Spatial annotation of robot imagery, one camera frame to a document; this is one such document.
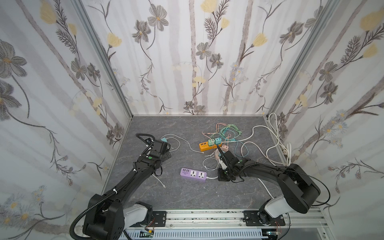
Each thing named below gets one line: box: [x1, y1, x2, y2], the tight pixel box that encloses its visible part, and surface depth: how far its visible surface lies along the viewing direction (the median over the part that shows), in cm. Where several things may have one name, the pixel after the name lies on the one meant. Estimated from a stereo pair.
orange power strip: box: [199, 141, 223, 152], surface depth 101 cm
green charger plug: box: [208, 138, 215, 147], surface depth 99 cm
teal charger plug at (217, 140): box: [214, 137, 222, 145], surface depth 100 cm
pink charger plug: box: [221, 144, 229, 152], surface depth 96 cm
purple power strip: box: [180, 167, 208, 180], surface depth 89 cm
